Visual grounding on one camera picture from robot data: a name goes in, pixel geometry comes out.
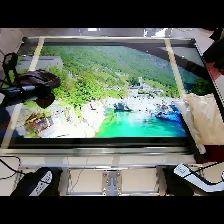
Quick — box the dark brown garment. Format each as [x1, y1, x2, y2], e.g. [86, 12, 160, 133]
[17, 69, 63, 91]

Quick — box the cream garment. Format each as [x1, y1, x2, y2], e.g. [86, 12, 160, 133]
[182, 92, 224, 146]

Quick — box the red garment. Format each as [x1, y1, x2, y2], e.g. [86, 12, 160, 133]
[205, 62, 224, 102]

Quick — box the black garment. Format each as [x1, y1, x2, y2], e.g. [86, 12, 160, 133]
[202, 27, 224, 73]

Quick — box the silver frame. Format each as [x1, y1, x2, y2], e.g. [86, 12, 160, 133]
[0, 34, 224, 197]

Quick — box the black cable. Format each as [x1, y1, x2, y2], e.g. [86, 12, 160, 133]
[0, 155, 23, 182]

